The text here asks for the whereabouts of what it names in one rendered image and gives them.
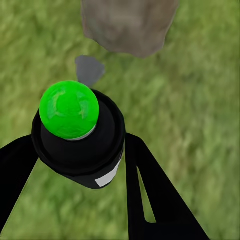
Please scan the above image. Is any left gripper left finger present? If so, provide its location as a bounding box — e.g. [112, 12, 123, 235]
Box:
[0, 134, 40, 234]

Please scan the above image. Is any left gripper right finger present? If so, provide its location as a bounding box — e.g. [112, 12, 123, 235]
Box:
[124, 133, 210, 240]

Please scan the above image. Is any pesticide atomizer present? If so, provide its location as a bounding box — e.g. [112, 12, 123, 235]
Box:
[31, 55, 126, 190]

